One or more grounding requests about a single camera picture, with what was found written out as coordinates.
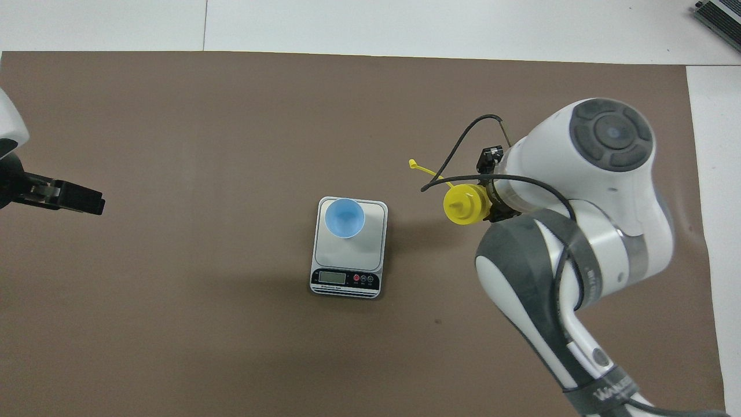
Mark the grey ribbed metal device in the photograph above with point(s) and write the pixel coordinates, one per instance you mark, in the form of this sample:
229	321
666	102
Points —
721	20

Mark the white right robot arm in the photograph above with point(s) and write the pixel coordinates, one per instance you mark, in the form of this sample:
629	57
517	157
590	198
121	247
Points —
613	202

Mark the brown paper mat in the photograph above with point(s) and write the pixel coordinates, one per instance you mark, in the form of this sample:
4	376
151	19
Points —
173	318

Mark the yellow squeeze bottle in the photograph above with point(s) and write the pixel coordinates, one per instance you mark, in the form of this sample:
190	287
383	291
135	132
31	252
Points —
463	205

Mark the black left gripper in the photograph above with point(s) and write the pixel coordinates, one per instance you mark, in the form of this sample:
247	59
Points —
14	184

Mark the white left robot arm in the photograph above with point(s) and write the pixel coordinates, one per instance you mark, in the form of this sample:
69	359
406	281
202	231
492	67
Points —
8	121

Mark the silver digital kitchen scale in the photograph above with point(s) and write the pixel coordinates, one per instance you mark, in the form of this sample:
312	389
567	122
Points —
353	260

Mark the light blue plastic cup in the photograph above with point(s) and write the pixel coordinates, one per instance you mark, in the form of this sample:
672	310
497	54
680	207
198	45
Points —
345	219

